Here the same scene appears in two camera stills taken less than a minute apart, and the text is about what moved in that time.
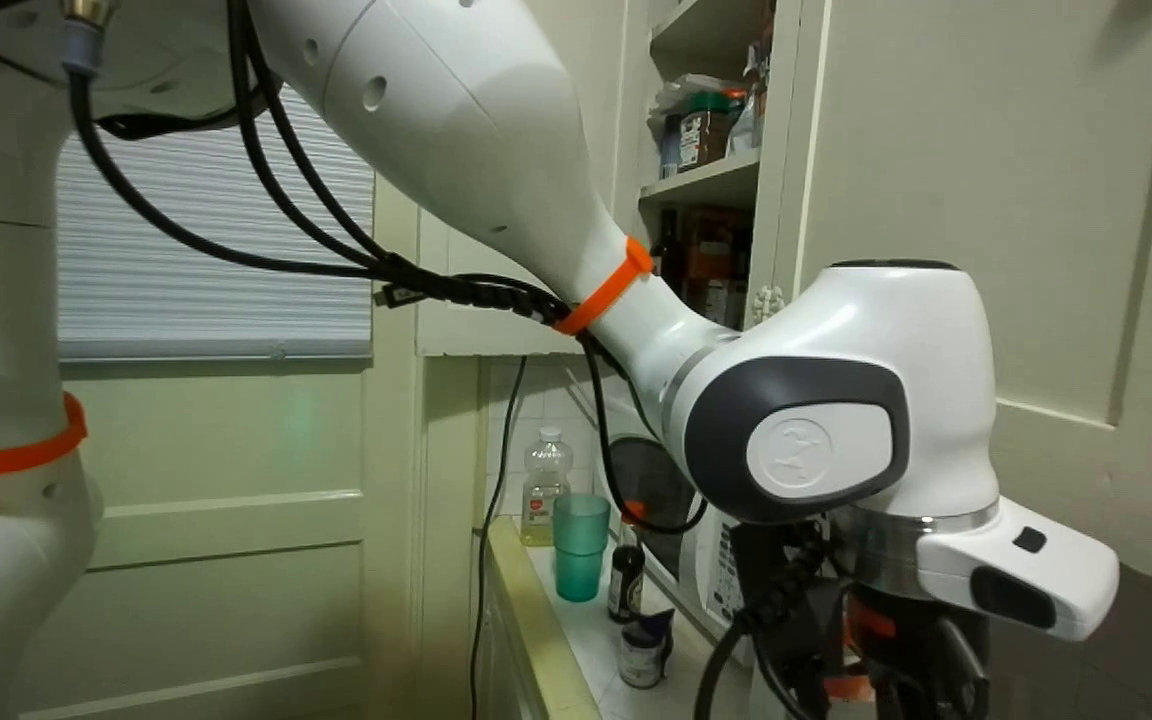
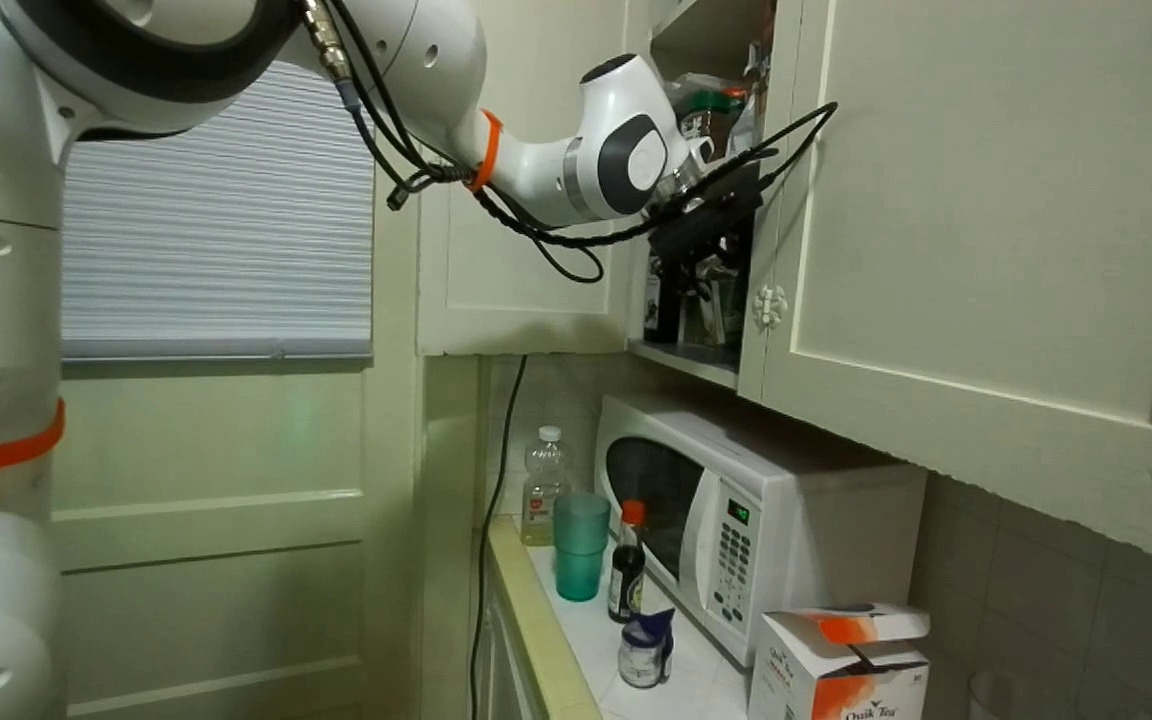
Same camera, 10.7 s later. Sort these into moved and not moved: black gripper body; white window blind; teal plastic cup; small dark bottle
Moved: black gripper body
Not moved: teal plastic cup; small dark bottle; white window blind
